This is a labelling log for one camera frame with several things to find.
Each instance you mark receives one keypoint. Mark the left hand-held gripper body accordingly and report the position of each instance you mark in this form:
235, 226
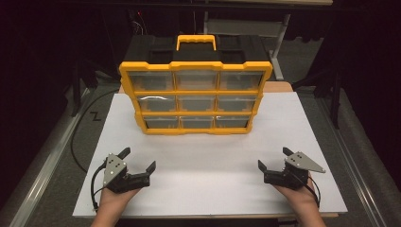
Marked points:
114, 168

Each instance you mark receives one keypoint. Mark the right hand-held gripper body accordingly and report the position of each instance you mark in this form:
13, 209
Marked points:
299, 164

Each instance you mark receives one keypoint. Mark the person's left hand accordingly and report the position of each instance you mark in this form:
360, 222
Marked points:
115, 200

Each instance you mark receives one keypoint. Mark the person's right hand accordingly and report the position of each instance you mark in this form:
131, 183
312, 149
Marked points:
298, 198

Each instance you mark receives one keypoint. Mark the white sheet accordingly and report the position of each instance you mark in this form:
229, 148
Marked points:
205, 164

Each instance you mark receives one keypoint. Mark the black stand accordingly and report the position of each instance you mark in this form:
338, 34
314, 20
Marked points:
335, 94
76, 88

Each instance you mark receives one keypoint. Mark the grid of clear plastic drawers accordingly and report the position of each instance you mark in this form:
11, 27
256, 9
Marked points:
196, 103

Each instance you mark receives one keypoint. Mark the yellow and black drawer organizer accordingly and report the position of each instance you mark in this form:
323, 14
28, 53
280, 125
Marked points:
195, 91

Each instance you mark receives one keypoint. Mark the metal rail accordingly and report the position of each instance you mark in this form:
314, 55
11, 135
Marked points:
47, 160
350, 157

